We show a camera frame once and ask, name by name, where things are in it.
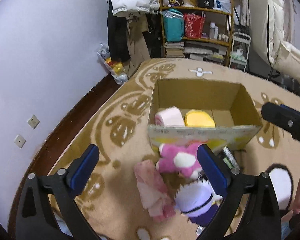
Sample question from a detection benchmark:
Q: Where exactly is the purple haired plush doll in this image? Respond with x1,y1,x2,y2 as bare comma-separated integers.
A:
174,175,223,228

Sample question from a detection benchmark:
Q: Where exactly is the pink white plush toy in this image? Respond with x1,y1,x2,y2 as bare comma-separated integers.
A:
155,142,203,180

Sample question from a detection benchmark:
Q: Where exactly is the pink towel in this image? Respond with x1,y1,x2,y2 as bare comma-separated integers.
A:
134,160,175,222

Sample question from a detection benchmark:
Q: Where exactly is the yellow plush toy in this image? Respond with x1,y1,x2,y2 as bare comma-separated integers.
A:
184,109,216,128

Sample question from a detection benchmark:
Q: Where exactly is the pink swirl roll plush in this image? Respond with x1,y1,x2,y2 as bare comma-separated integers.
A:
154,106,185,127

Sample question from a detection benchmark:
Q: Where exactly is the open cardboard box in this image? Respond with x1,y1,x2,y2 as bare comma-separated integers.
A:
148,79,262,152

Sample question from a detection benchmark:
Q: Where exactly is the white trolley cart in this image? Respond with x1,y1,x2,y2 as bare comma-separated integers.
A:
229,31,251,72

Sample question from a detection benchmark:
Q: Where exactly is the white reclining chair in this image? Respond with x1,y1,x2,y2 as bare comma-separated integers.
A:
248,0,300,83

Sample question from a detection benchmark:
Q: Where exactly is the plastic bag of toys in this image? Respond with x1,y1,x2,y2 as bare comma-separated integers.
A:
97,43,128,85

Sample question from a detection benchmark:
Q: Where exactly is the stack of books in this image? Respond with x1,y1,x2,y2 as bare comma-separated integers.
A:
165,42,185,58

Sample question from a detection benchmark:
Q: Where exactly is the red gift bag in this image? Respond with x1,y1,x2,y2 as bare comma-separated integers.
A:
184,13,206,38

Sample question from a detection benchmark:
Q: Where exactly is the black box with 40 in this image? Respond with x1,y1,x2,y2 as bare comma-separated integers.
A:
198,0,214,9

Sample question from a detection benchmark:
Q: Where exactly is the black hanging garment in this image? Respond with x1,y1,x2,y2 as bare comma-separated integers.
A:
107,0,130,62

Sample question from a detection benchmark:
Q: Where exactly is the teal bag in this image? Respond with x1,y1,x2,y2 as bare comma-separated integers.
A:
161,9,185,42

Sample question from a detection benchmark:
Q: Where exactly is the wooden shelf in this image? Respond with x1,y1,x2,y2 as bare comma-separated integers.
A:
173,0,234,66

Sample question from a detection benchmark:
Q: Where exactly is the beige hanging coat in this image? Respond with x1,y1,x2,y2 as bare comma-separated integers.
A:
125,15,151,78

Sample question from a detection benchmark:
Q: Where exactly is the white wall socket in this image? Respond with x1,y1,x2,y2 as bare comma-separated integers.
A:
27,115,40,129
14,134,26,148

